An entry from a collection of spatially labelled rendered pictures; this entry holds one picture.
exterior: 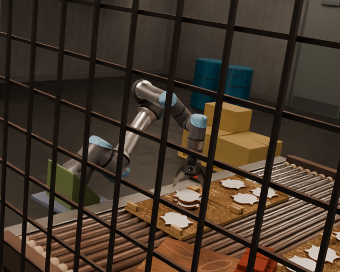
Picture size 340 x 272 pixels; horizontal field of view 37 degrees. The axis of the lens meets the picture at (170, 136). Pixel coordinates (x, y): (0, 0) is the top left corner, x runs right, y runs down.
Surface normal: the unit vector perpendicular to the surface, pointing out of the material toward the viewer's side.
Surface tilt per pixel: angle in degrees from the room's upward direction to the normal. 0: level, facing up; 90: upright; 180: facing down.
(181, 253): 0
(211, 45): 90
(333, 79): 90
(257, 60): 90
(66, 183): 90
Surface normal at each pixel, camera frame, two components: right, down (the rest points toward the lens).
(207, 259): 0.12, -0.95
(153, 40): 0.76, 0.26
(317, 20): -0.64, 0.13
